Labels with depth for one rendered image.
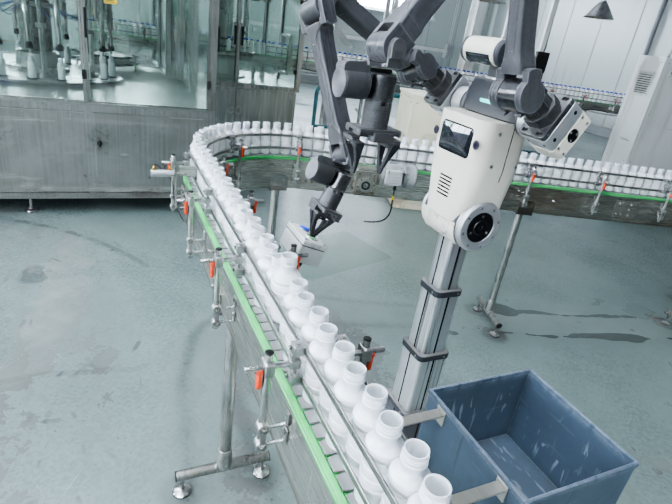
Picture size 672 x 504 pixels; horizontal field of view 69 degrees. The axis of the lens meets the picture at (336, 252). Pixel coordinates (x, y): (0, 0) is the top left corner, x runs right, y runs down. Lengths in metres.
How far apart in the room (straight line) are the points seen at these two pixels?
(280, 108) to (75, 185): 2.99
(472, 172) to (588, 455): 0.75
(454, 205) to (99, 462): 1.67
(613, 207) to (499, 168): 2.05
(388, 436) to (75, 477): 1.67
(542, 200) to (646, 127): 3.81
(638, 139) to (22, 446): 6.46
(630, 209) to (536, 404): 2.32
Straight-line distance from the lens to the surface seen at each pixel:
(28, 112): 4.32
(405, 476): 0.74
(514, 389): 1.39
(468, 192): 1.47
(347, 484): 0.88
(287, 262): 1.08
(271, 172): 2.74
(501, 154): 1.47
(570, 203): 3.32
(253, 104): 6.42
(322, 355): 0.92
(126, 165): 4.39
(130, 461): 2.28
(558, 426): 1.36
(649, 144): 7.00
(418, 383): 1.83
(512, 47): 1.26
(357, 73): 1.00
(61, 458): 2.35
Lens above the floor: 1.66
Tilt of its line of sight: 24 degrees down
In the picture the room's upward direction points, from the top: 9 degrees clockwise
